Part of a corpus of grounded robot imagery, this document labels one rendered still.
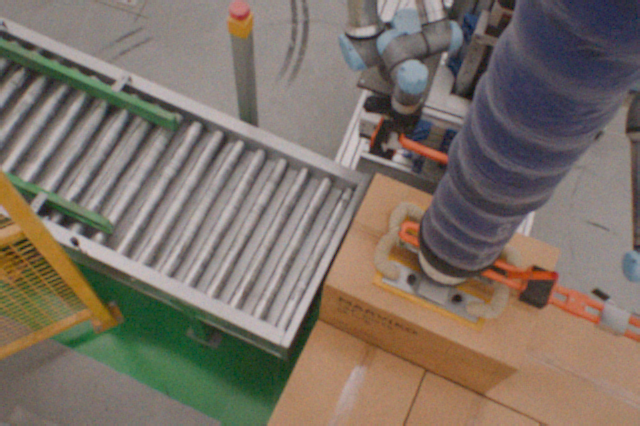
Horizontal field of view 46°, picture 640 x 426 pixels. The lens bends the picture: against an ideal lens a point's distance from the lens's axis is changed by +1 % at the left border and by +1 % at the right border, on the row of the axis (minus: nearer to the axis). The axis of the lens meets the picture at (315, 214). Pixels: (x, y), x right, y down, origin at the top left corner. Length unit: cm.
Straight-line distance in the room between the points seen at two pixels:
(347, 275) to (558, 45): 122
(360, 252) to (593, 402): 96
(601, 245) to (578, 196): 24
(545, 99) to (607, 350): 162
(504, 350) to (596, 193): 154
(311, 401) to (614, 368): 102
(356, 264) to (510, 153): 92
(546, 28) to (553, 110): 16
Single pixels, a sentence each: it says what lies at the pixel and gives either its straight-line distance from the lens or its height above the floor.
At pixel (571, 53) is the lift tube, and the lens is 116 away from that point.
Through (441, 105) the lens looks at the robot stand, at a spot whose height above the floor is 95.
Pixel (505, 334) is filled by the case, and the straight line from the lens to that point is 224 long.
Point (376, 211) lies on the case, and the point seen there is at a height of 95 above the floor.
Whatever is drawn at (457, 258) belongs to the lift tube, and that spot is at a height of 128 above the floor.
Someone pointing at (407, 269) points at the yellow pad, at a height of 97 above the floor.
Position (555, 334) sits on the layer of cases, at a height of 54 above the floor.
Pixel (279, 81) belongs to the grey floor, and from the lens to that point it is 362.
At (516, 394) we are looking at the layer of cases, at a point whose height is 54.
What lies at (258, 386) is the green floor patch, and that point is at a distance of 308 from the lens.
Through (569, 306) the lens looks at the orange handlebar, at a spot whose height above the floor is 109.
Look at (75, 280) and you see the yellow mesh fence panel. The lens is 271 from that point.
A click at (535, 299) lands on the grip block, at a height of 110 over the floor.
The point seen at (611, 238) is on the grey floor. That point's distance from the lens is 355.
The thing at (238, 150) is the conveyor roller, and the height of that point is 55.
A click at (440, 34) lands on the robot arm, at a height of 141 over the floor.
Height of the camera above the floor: 303
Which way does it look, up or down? 67 degrees down
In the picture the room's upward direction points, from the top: 6 degrees clockwise
